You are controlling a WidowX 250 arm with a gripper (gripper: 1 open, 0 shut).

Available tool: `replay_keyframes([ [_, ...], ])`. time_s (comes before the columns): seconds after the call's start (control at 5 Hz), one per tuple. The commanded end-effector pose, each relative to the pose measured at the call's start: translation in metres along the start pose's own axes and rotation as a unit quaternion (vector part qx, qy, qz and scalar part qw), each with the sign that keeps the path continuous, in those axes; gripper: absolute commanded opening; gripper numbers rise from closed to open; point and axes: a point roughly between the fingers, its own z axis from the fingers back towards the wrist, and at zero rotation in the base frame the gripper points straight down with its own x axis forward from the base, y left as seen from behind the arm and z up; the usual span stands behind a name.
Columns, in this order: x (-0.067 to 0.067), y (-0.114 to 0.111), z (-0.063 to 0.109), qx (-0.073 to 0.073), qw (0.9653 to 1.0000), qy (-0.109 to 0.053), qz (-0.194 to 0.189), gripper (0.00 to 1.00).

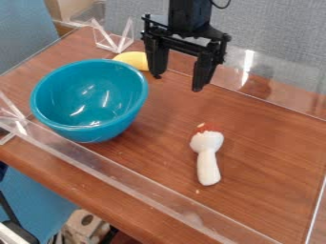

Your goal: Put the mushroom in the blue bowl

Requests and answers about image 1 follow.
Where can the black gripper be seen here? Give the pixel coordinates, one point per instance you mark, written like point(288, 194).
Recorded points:
point(205, 41)

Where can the clear acrylic triangle bracket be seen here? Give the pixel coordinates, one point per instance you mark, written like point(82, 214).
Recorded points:
point(110, 41)

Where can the blue plastic bowl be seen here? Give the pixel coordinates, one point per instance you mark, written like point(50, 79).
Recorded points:
point(90, 99)

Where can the clear acrylic back barrier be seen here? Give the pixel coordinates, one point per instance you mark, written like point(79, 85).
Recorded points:
point(253, 89)

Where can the grey block under table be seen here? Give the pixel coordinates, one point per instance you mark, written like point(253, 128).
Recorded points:
point(84, 228)

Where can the clear acrylic barrier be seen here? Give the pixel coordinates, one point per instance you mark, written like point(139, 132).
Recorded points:
point(253, 89)
point(167, 201)

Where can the white toy mushroom red cap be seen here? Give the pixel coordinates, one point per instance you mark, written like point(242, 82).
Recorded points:
point(206, 143)

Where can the yellow toy banana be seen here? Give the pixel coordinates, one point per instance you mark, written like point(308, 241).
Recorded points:
point(134, 58)

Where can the clear acrylic front barrier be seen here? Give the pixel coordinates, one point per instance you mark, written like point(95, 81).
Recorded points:
point(167, 201)

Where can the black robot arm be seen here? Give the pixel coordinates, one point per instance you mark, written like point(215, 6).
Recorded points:
point(189, 14)

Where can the clear acrylic left bracket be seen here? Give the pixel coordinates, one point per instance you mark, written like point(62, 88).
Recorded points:
point(12, 120)

